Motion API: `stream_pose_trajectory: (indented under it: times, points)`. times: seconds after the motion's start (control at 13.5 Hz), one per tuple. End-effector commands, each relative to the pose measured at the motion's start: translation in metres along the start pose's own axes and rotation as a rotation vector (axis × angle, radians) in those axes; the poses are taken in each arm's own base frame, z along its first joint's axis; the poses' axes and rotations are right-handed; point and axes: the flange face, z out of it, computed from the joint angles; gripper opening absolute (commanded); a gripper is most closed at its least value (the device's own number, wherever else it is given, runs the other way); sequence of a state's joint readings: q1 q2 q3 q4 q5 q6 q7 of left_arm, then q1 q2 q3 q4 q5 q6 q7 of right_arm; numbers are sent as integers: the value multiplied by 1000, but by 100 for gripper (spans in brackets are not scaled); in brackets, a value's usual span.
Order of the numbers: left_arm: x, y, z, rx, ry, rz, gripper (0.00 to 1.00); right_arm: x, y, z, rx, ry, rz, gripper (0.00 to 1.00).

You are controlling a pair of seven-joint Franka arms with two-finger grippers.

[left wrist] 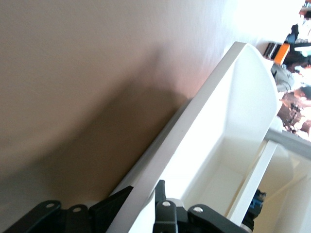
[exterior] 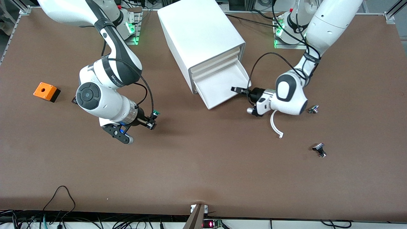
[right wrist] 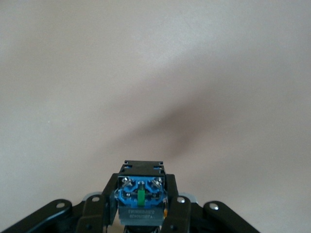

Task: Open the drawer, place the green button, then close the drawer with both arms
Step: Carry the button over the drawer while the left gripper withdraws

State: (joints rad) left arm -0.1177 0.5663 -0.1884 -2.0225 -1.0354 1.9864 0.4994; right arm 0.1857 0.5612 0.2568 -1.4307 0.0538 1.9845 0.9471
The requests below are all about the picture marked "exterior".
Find aluminium camera post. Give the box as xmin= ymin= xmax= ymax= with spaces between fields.
xmin=182 ymin=204 xmax=205 ymax=229

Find circuit board with red light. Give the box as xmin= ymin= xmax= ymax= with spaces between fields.
xmin=203 ymin=219 xmax=223 ymax=229

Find white half ring clamp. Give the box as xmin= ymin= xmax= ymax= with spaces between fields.
xmin=270 ymin=110 xmax=284 ymax=139

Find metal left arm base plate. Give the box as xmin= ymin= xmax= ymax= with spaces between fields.
xmin=273 ymin=14 xmax=307 ymax=50

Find green push button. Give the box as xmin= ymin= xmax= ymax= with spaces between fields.
xmin=147 ymin=109 xmax=160 ymax=130

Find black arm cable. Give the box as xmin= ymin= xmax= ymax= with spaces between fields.
xmin=248 ymin=0 xmax=321 ymax=107
xmin=102 ymin=41 xmax=155 ymax=116

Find black base cable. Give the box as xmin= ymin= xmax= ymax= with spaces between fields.
xmin=251 ymin=9 xmax=280 ymax=21
xmin=223 ymin=13 xmax=282 ymax=29

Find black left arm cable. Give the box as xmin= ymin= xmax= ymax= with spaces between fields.
xmin=248 ymin=0 xmax=321 ymax=107

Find lower small metal part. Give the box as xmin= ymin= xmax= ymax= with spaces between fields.
xmin=312 ymin=143 xmax=327 ymax=158

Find black looped cable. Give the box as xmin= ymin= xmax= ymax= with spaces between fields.
xmin=41 ymin=185 xmax=77 ymax=223

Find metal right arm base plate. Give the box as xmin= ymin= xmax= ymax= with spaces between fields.
xmin=126 ymin=8 xmax=142 ymax=45

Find orange button box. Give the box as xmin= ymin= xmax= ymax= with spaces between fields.
xmin=33 ymin=82 xmax=61 ymax=103

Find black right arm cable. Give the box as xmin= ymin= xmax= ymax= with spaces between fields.
xmin=102 ymin=41 xmax=155 ymax=116

